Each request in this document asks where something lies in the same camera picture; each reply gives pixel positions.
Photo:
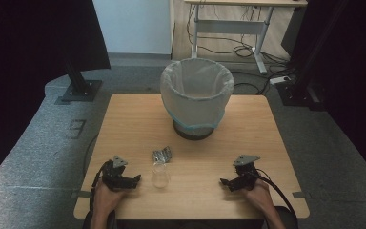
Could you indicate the black stand base left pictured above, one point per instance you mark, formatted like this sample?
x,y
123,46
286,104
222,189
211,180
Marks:
x,y
81,86

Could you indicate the black curtain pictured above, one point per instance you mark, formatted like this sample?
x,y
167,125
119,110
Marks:
x,y
355,79
28,47

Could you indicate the white power strip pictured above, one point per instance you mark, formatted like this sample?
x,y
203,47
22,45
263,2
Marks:
x,y
279,80

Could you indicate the person's right hand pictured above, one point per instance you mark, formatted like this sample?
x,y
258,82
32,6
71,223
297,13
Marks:
x,y
260,197

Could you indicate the white-lined trash bin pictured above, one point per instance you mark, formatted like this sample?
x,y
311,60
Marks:
x,y
197,95

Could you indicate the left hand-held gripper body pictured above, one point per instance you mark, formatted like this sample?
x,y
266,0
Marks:
x,y
114,173

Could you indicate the black metal stand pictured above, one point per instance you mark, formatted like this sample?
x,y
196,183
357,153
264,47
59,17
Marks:
x,y
301,86

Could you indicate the silver wrapper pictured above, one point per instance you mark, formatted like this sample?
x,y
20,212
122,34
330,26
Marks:
x,y
162,155

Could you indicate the clear plastic cup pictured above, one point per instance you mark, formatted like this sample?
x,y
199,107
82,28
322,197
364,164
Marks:
x,y
160,178

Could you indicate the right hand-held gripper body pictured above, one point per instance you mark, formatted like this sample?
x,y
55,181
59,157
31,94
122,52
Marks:
x,y
246,178

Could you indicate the person's left hand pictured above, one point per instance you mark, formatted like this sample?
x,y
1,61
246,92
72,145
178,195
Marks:
x,y
106,197

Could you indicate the metal mesh trash bin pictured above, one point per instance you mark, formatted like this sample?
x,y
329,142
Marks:
x,y
193,133

